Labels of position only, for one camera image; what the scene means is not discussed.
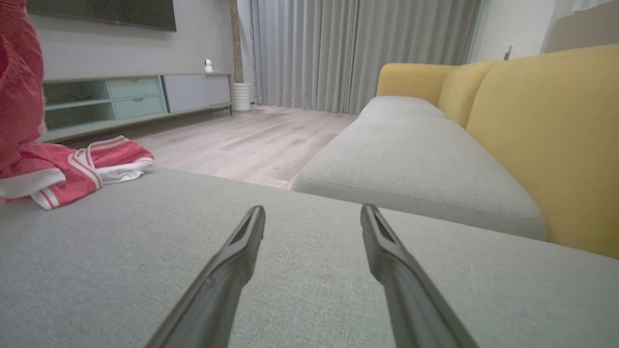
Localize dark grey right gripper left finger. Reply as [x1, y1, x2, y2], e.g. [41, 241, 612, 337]
[145, 205, 265, 348]

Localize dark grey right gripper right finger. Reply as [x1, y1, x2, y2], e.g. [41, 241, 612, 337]
[360, 203, 479, 348]

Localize red basketball jersey white trim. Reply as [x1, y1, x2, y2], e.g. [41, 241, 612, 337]
[31, 135, 154, 211]

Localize red shorts with white hem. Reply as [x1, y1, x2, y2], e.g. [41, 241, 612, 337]
[0, 0, 68, 200]

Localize large grey sofa chaise cushion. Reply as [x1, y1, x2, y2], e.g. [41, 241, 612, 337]
[0, 167, 619, 348]

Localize grey sofa seat cushion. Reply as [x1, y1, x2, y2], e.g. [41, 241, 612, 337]
[292, 114, 548, 241]
[358, 96, 448, 119]

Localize white cylindrical bin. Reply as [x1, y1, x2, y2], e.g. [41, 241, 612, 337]
[232, 82, 252, 112]

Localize yellow sofa backrest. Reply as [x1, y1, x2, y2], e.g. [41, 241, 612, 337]
[376, 43, 619, 259]

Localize mint and grey TV cabinet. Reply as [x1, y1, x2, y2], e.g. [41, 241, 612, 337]
[39, 72, 233, 143]

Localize grey curtain panel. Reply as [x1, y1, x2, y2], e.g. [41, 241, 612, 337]
[249, 0, 359, 114]
[348, 0, 482, 115]

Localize black wall television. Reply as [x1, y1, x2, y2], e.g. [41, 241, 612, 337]
[27, 0, 177, 32]

